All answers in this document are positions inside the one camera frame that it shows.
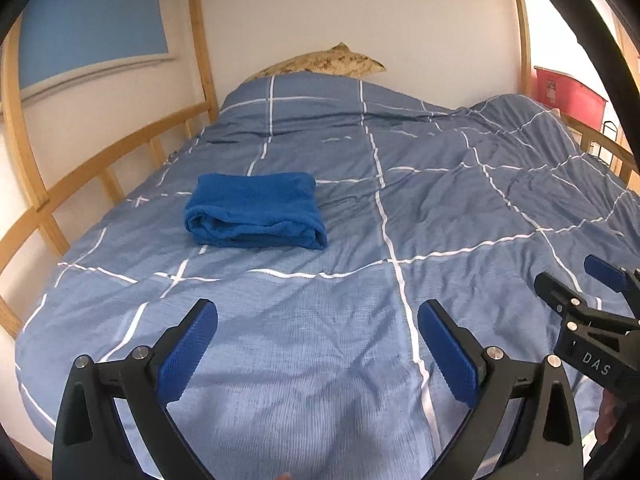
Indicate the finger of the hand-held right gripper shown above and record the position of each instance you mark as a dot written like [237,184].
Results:
[555,290]
[605,270]

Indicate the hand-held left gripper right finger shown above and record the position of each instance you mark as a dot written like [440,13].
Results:
[447,355]

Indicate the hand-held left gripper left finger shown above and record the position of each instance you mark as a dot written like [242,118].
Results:
[187,355]

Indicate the person's right hand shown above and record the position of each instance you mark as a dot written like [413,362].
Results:
[606,412]

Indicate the blue checked blanket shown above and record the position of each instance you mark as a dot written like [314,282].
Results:
[450,210]

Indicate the red storage box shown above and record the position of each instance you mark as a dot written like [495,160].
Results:
[565,95]

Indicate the beige patterned pillow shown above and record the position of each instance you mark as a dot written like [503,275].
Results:
[320,62]

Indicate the blue window blind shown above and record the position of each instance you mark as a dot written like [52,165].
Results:
[90,25]

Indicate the wooden bed frame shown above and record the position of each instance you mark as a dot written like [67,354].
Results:
[205,60]

